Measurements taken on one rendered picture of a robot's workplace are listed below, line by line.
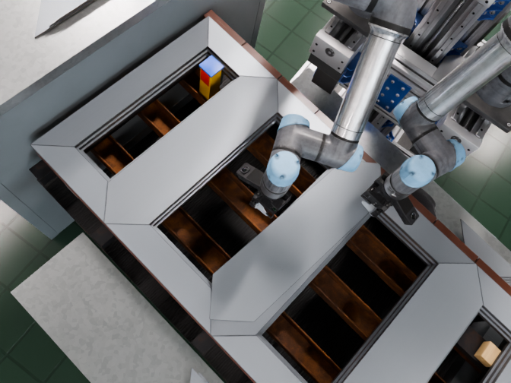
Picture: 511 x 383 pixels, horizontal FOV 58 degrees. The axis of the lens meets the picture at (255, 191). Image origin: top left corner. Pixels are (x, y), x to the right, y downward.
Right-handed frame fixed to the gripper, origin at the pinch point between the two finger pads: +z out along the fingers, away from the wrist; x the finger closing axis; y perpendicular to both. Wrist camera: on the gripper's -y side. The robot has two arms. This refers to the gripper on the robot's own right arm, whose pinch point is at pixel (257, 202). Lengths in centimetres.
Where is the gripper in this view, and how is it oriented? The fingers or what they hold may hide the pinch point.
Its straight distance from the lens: 141.2
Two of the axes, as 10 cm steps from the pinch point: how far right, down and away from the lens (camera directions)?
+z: -1.4, 3.1, 9.4
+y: 7.1, 6.9, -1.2
